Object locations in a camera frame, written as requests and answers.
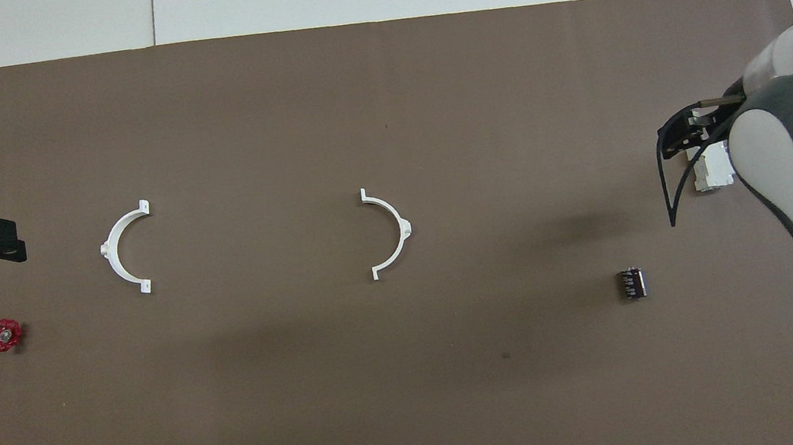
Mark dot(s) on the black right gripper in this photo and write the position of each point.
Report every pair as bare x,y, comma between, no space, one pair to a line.
714,123

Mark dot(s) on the white half pipe clamp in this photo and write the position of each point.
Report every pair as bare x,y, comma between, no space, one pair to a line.
405,227
107,250

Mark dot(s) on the white circuit breaker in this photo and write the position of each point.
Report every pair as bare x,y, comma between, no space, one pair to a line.
711,169

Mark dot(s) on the black cylindrical capacitor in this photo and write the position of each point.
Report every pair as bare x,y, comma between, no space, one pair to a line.
632,284

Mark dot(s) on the brown table mat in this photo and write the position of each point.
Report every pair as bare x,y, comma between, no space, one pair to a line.
390,407

